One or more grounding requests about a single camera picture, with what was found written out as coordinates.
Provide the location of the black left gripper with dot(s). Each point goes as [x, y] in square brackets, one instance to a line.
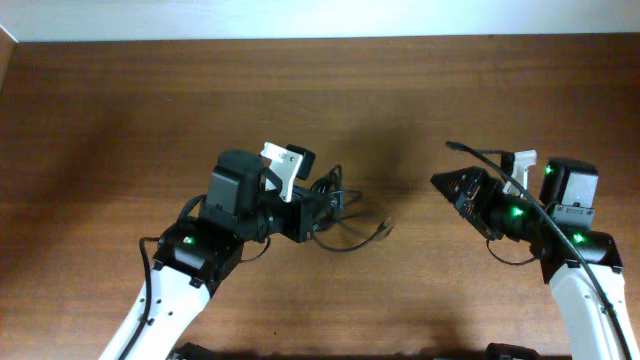
[302, 211]

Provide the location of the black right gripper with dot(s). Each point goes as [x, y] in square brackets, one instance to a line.
[480, 205]

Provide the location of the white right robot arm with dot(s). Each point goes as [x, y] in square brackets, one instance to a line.
[582, 267]

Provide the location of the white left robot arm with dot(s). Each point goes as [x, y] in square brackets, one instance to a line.
[250, 197]

